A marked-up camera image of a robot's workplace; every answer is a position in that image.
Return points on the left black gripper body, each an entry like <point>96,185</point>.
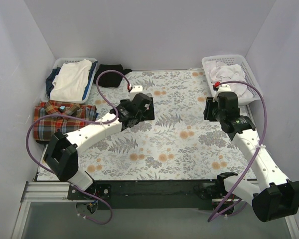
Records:
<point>149,111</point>

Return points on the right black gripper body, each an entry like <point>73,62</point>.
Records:
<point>209,109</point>

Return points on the red plaid long sleeve shirt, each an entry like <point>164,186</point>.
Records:
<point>44,129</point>

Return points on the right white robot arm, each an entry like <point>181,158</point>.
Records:
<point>262,185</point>

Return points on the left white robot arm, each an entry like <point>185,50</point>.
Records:
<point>64,149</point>

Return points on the crumpled white shirt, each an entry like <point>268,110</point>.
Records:
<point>221,72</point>

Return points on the black folded garment at back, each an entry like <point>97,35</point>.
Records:
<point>110,80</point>

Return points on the floral patterned table mat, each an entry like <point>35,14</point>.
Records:
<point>177,144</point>

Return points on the right white plastic basket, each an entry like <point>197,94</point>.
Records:
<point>249,76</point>

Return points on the white plastic basket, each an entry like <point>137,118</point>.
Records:
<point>249,76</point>
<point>68,79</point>

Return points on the cream white folded shirt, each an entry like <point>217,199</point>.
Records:
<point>71,81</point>

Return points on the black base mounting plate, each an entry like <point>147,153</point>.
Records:
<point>159,194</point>

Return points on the left white plastic basket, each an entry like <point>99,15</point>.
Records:
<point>68,79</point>

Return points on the black folded shirt with buttons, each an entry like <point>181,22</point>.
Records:
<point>44,142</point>

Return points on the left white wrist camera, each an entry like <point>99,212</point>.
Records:
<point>135,89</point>

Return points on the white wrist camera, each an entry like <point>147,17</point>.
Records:
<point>219,88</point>
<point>135,89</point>

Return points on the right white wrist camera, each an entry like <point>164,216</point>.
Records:
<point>219,88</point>

